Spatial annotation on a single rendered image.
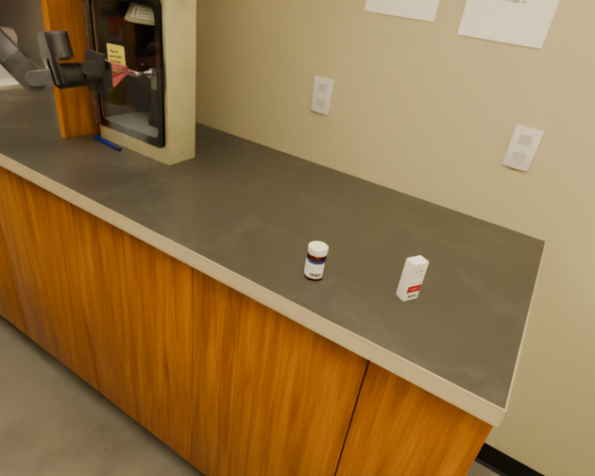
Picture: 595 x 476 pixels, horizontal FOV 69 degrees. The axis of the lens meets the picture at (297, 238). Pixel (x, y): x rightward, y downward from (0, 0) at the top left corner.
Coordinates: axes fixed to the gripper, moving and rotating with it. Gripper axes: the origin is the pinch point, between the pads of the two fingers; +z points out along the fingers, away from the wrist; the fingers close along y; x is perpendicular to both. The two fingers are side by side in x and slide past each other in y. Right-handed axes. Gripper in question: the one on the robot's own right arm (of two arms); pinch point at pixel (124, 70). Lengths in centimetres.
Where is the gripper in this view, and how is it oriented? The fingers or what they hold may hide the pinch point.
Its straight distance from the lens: 136.1
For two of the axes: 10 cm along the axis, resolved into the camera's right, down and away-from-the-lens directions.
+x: -8.5, -3.8, 3.7
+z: 5.0, -3.8, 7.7
